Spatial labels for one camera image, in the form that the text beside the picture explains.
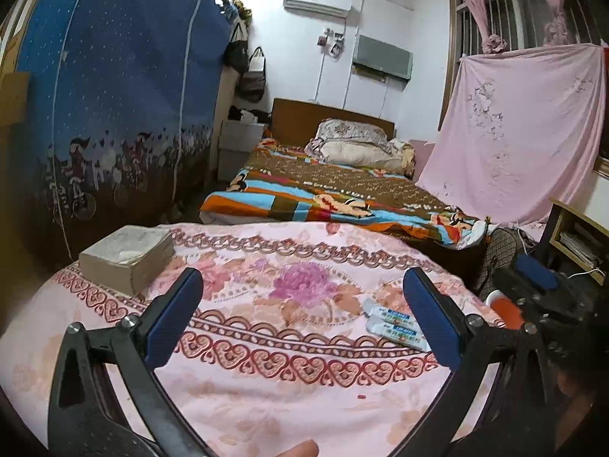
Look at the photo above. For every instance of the colourful cartoon blanket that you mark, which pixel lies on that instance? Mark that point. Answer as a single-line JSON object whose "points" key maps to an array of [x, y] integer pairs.
{"points": [[284, 184]]}

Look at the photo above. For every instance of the blue fabric wardrobe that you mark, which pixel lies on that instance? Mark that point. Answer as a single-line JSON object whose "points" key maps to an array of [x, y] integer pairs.
{"points": [[120, 111]]}

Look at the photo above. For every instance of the stack of papers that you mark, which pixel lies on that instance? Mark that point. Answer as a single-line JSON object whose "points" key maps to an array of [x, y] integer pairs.
{"points": [[581, 250]]}

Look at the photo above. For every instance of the white red plastic basin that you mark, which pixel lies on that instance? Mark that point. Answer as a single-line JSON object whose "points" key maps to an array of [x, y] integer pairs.
{"points": [[506, 309]]}

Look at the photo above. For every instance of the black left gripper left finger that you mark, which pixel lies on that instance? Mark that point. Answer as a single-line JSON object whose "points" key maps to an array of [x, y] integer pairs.
{"points": [[85, 417]]}

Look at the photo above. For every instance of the floral pillow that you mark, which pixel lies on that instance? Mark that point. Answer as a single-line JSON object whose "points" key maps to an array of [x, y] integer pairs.
{"points": [[361, 145]]}

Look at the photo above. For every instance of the white bedside cabinet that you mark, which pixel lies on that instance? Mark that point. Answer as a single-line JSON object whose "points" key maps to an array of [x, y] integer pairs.
{"points": [[236, 142]]}

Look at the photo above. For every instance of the pink hanging sheet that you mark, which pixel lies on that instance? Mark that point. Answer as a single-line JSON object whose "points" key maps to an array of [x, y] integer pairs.
{"points": [[522, 128]]}

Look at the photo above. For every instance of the dark mesh fan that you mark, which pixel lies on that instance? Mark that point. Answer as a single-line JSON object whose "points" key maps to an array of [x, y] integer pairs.
{"points": [[504, 245]]}

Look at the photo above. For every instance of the pink floral bed cover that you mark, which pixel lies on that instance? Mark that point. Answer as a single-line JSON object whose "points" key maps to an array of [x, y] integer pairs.
{"points": [[278, 350]]}

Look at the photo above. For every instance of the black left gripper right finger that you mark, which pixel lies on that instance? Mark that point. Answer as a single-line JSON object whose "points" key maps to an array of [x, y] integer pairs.
{"points": [[499, 395]]}

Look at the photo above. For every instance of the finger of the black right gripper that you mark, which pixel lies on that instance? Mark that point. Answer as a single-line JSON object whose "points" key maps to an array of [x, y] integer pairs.
{"points": [[537, 305], [532, 277]]}

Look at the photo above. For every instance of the brown wooden headboard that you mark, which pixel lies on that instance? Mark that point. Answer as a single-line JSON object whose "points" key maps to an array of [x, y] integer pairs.
{"points": [[295, 123]]}

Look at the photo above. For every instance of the person's left hand thumb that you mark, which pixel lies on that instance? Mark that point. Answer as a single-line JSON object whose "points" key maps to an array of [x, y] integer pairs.
{"points": [[307, 448]]}

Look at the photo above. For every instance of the wooden desk shelf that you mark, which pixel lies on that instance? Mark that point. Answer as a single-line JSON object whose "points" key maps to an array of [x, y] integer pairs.
{"points": [[564, 218]]}

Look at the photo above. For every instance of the black hanging handbag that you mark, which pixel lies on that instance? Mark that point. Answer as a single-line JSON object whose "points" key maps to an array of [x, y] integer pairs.
{"points": [[236, 54]]}

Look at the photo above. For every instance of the beige tissue box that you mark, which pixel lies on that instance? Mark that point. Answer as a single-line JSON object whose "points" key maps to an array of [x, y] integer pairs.
{"points": [[128, 260]]}

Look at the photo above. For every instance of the white green ointment tube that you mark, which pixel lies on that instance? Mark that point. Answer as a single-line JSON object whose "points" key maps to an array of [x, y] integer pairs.
{"points": [[399, 328]]}

